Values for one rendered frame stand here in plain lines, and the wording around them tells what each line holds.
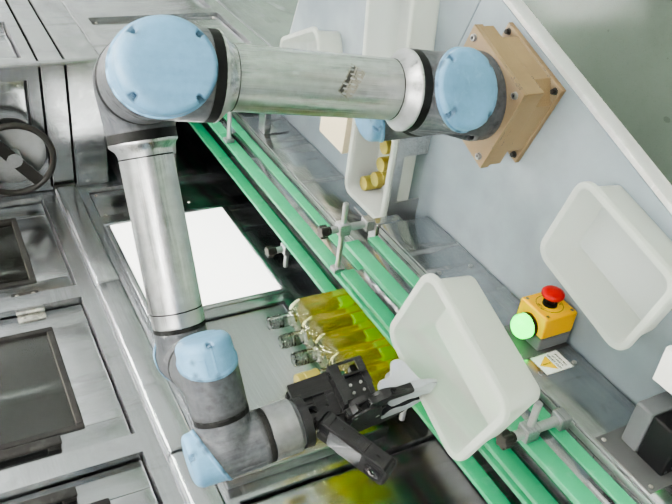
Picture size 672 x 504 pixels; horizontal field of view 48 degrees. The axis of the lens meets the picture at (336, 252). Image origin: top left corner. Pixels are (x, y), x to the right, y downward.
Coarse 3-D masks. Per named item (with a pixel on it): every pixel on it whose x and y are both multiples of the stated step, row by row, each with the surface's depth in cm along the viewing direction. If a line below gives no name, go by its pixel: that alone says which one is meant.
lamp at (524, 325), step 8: (528, 312) 130; (512, 320) 131; (520, 320) 129; (528, 320) 129; (512, 328) 131; (520, 328) 129; (528, 328) 128; (536, 328) 129; (520, 336) 130; (528, 336) 129
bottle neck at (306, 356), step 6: (312, 348) 146; (294, 354) 144; (300, 354) 145; (306, 354) 145; (312, 354) 145; (318, 354) 146; (294, 360) 146; (300, 360) 144; (306, 360) 145; (312, 360) 146; (318, 360) 146; (294, 366) 145
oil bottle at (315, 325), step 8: (328, 312) 154; (336, 312) 155; (344, 312) 155; (352, 312) 155; (360, 312) 155; (304, 320) 152; (312, 320) 152; (320, 320) 152; (328, 320) 152; (336, 320) 152; (344, 320) 153; (352, 320) 153; (360, 320) 153; (368, 320) 154; (304, 328) 151; (312, 328) 150; (320, 328) 150; (328, 328) 150; (336, 328) 151; (312, 336) 149; (304, 344) 152; (312, 344) 150
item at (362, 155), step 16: (352, 128) 170; (352, 144) 172; (368, 144) 173; (352, 160) 174; (368, 160) 176; (352, 176) 177; (352, 192) 176; (368, 192) 176; (384, 192) 163; (368, 208) 171; (384, 208) 165
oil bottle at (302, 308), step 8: (312, 296) 158; (320, 296) 158; (328, 296) 158; (336, 296) 159; (344, 296) 159; (296, 304) 155; (304, 304) 155; (312, 304) 156; (320, 304) 156; (328, 304) 156; (336, 304) 156; (344, 304) 157; (352, 304) 158; (296, 312) 154; (304, 312) 153; (312, 312) 154; (320, 312) 155; (296, 320) 154; (296, 328) 155
